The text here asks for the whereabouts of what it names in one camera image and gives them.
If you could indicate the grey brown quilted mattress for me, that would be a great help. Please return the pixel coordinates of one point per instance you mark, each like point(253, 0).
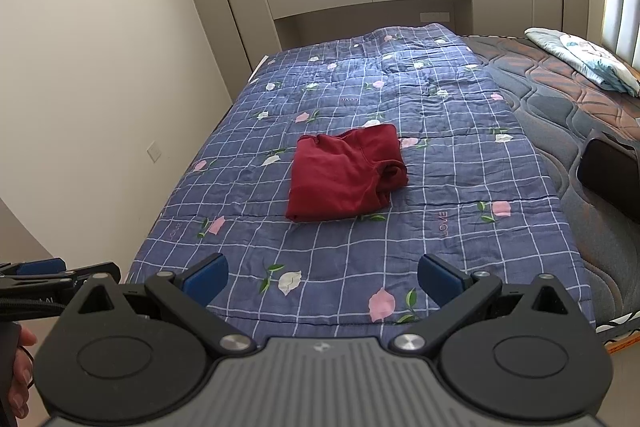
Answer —
point(557, 108)

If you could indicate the light blue floral pillow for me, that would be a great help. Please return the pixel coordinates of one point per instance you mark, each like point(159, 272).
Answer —
point(595, 63)

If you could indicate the grey padded wooden headboard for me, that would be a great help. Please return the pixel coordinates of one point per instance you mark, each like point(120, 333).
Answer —
point(620, 30)

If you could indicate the person's left hand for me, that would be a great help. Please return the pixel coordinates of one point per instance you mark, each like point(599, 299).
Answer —
point(18, 394)

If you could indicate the blue plaid floral quilt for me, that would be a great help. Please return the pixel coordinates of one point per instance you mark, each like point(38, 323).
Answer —
point(478, 197)

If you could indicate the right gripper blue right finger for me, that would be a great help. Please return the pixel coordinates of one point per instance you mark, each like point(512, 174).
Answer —
point(461, 299)

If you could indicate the white wall socket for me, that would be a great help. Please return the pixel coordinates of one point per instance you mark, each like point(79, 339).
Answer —
point(154, 152)

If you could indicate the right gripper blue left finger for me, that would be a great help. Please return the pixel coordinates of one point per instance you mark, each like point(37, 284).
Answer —
point(183, 299)

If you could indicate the black storage box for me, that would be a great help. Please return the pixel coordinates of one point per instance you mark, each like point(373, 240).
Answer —
point(609, 167)

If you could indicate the red long-sleeve shirt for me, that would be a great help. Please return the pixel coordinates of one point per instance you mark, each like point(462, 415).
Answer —
point(343, 176)

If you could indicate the beige window bench cabinet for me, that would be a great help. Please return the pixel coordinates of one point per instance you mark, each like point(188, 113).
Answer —
point(303, 22)

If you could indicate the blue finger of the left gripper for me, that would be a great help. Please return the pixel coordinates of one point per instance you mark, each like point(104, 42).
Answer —
point(38, 268)
point(76, 275)

